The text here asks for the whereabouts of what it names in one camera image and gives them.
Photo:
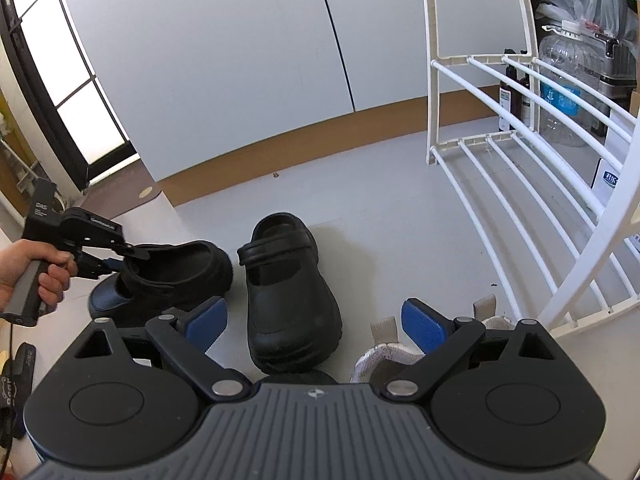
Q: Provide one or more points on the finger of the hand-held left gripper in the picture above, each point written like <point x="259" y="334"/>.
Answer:
<point x="125" y="249"/>
<point x="97" y="267"/>

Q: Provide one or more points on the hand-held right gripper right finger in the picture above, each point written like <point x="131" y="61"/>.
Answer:
<point x="425" y="322"/>

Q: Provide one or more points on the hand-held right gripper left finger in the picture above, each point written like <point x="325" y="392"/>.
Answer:
<point x="207" y="322"/>

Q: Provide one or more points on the white lace-up sneaker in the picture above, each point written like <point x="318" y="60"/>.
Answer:
<point x="492" y="317"/>
<point x="385" y="360"/>

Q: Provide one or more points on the black platform clog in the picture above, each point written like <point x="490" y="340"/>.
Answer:
<point x="290" y="310"/>
<point x="190" y="270"/>

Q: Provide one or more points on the black lace-up sneaker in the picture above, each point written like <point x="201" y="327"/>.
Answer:
<point x="300" y="377"/>

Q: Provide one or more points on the white shoe rack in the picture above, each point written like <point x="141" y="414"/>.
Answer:
<point x="595" y="250"/>

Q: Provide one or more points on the person's left hand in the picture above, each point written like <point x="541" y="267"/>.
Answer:
<point x="10" y="275"/>

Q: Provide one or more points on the brown doormat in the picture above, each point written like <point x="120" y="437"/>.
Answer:
<point x="140" y="200"/>

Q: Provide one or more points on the black framed glass door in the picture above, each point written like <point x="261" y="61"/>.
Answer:
<point x="50" y="85"/>

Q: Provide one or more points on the black printed slide sandal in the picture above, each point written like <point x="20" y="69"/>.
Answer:
<point x="15" y="390"/>

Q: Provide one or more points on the white cabinet with brown plinth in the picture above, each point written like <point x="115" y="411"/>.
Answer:
<point x="225" y="60"/>

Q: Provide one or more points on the white printed box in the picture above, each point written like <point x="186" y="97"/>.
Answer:
<point x="607" y="180"/>

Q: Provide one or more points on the large clear water bottle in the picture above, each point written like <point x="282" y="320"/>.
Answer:
<point x="565" y="90"/>

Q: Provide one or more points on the black silver case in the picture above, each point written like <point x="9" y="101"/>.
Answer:
<point x="620" y="70"/>

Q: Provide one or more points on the clear plastic bag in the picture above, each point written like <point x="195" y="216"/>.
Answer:
<point x="590" y="0"/>

